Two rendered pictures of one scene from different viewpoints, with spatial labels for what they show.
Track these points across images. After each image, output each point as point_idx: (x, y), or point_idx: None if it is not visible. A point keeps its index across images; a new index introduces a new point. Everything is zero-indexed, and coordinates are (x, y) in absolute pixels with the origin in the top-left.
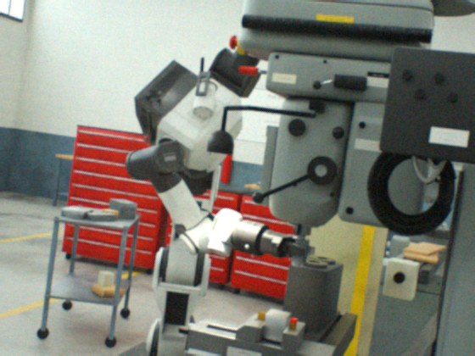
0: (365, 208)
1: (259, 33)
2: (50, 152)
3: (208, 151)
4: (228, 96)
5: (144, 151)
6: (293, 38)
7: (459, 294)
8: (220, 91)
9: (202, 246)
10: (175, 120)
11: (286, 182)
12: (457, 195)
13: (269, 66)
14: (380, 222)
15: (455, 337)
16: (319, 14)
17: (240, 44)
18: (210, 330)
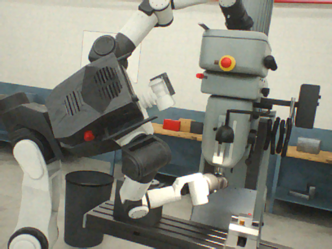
0: (253, 148)
1: (263, 65)
2: None
3: (230, 142)
4: (135, 84)
5: (155, 152)
6: (264, 68)
7: (264, 170)
8: (132, 80)
9: (154, 206)
10: (145, 117)
11: (244, 148)
12: (264, 132)
13: (257, 85)
14: (284, 155)
15: (262, 187)
16: (268, 54)
17: (253, 71)
18: (251, 246)
